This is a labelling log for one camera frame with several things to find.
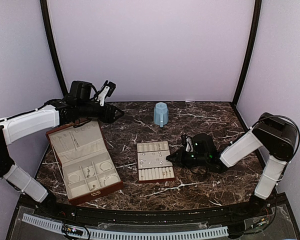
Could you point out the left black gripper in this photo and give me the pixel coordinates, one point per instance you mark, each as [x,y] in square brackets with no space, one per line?
[109,118]

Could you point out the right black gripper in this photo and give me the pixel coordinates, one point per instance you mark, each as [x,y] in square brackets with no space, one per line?
[179,160]

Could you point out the brown jewelry tray cream lining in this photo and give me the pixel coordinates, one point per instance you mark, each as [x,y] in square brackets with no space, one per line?
[151,162]

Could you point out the brown jewelry box cream lining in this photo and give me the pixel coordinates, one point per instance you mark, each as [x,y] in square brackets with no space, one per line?
[84,160]

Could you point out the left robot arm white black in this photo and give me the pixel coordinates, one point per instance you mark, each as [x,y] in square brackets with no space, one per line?
[83,102]

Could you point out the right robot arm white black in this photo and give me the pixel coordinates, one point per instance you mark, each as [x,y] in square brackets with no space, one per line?
[277,134]

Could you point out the light blue upside-down mug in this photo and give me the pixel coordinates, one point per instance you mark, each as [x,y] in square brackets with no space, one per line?
[161,114]

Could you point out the small circuit board with leds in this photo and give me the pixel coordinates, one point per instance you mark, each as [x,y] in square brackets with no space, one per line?
[70,230]

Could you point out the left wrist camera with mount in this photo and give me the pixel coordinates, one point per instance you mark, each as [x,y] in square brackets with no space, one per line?
[106,91]

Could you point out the black front table rail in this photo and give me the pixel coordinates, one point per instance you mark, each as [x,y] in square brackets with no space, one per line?
[233,215]

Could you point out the white slotted cable duct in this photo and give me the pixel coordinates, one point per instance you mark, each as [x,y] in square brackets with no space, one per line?
[98,234]

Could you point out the black left corner post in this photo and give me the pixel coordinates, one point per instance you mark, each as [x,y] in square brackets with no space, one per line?
[52,46]

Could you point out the black corner post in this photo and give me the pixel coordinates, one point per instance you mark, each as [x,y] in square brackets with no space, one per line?
[52,46]
[248,53]

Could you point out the black right corner post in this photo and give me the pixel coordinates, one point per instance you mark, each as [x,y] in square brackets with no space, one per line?
[248,53]

